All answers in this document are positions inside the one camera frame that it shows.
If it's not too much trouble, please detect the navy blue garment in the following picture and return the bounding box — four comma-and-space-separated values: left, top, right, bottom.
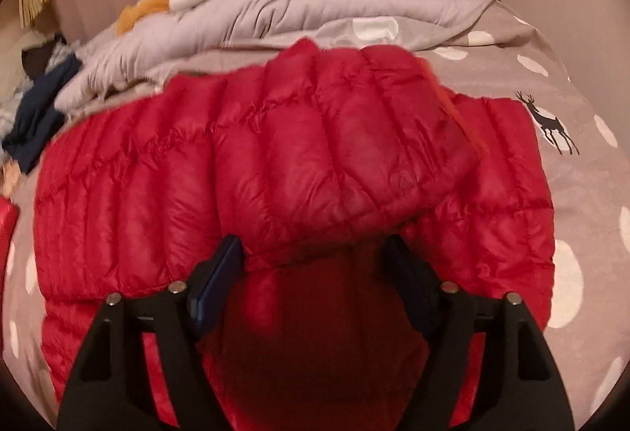
2, 52, 82, 174

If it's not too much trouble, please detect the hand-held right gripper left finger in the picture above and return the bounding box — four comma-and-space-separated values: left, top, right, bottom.
56, 235, 243, 431

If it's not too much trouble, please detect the grey quilt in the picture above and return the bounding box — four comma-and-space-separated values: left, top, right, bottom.
54, 0, 499, 113

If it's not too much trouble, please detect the red down jacket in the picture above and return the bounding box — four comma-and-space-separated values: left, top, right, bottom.
0, 38, 558, 431

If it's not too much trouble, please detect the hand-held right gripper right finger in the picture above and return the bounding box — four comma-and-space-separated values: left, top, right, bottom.
383, 233, 575, 431

